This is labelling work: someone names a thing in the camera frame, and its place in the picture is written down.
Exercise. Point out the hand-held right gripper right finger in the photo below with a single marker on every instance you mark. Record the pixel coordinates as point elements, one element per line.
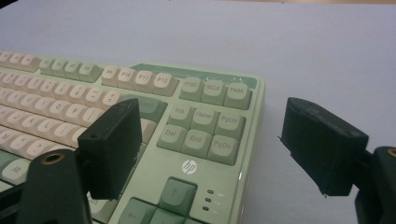
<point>323,146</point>

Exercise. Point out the white table cover sheet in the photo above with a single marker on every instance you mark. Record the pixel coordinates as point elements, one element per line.
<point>311,46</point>

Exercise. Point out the green and cream keyboard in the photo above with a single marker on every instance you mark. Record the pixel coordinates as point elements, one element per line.
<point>193,143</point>

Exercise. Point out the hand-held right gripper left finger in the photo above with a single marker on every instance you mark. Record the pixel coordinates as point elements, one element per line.
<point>109,149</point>

